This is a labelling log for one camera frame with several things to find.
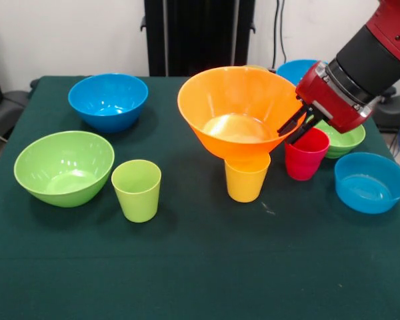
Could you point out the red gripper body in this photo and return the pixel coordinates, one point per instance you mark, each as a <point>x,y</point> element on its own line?
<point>330,100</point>

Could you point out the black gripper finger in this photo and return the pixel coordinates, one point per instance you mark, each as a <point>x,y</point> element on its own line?
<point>301,131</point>
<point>293,121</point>

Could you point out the large orange bowl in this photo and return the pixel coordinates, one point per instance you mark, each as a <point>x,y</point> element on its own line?
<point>233,100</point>

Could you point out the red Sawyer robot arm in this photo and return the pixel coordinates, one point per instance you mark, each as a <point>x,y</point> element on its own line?
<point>370,60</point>

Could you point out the red cup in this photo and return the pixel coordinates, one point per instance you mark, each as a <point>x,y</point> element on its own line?
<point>303,163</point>

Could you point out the small green bowl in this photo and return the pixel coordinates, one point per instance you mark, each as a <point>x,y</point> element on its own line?
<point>343,143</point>

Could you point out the large blue bowl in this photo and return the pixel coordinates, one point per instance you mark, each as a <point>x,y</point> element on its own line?
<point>106,106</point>
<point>293,71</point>

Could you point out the black knobbed equipment base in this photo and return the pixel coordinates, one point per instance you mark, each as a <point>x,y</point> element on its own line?
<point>396,111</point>

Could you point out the small blue bowl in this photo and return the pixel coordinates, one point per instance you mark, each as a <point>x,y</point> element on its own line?
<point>370,190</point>

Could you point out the green cup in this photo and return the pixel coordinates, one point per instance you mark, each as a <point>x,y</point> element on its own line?
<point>136,203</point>

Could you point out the dark green table cloth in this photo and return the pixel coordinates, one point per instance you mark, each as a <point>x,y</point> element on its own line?
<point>186,266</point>

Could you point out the large green bowl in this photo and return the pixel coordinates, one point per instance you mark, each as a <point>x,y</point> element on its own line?
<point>63,173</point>

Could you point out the black chair base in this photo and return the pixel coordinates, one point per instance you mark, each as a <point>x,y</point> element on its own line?
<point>6,110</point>

